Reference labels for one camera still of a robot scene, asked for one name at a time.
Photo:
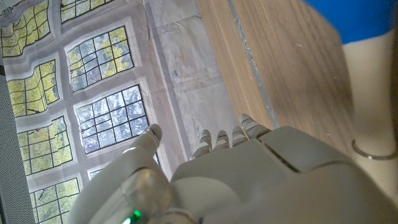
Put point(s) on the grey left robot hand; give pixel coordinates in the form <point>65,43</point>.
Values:
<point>248,186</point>

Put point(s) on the printed bay window backdrop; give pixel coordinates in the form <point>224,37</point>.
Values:
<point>109,77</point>

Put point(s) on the colourful striped wooden maraca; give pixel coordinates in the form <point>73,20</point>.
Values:
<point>367,18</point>

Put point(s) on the grey perforated panel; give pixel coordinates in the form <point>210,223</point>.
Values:
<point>12,171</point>

